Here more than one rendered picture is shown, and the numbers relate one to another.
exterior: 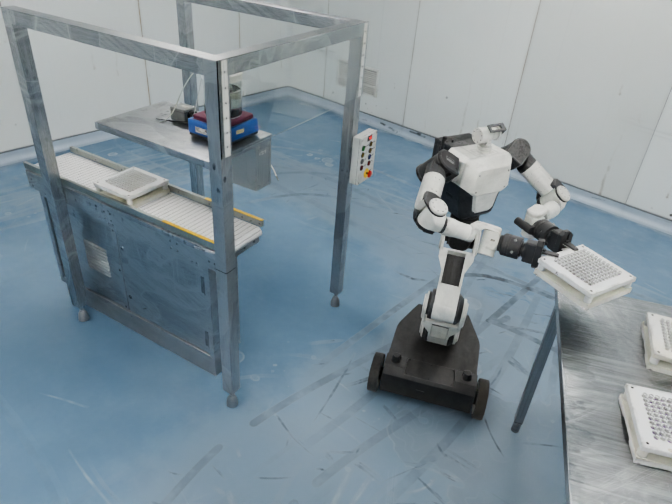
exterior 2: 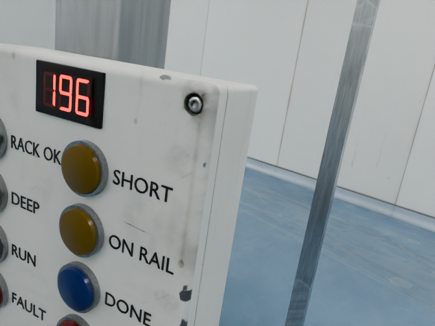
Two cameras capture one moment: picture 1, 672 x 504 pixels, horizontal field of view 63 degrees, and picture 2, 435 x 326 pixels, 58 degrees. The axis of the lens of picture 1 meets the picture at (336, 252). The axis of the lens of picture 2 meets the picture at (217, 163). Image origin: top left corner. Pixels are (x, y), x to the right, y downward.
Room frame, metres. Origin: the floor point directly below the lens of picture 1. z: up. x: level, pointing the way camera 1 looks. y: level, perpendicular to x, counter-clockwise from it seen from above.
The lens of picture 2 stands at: (2.78, -0.33, 1.13)
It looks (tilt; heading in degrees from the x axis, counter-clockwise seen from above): 16 degrees down; 87
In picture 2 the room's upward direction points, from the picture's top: 8 degrees clockwise
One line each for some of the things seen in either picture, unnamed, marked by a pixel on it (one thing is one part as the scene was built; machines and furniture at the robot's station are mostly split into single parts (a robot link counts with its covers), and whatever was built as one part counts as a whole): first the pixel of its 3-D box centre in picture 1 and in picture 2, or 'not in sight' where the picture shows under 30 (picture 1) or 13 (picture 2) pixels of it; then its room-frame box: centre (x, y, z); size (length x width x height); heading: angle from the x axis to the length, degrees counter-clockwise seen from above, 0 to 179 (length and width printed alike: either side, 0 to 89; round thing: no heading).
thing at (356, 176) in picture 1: (362, 156); (99, 260); (2.72, -0.10, 0.99); 0.17 x 0.06 x 0.26; 151
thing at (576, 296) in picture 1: (582, 280); not in sight; (1.71, -0.92, 0.99); 0.24 x 0.24 x 0.02; 32
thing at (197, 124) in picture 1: (224, 124); not in sight; (2.11, 0.49, 1.33); 0.21 x 0.20 x 0.09; 151
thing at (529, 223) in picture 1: (532, 227); not in sight; (2.02, -0.81, 1.03); 0.11 x 0.11 x 0.11; 24
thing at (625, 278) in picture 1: (586, 269); not in sight; (1.71, -0.92, 1.04); 0.25 x 0.24 x 0.02; 122
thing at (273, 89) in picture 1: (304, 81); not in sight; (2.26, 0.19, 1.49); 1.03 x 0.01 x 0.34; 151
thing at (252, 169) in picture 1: (243, 159); not in sight; (2.18, 0.43, 1.16); 0.22 x 0.11 x 0.20; 61
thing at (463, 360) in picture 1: (436, 340); not in sight; (2.22, -0.57, 0.19); 0.64 x 0.52 x 0.33; 166
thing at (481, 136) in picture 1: (485, 136); not in sight; (2.24, -0.59, 1.33); 0.10 x 0.07 x 0.09; 122
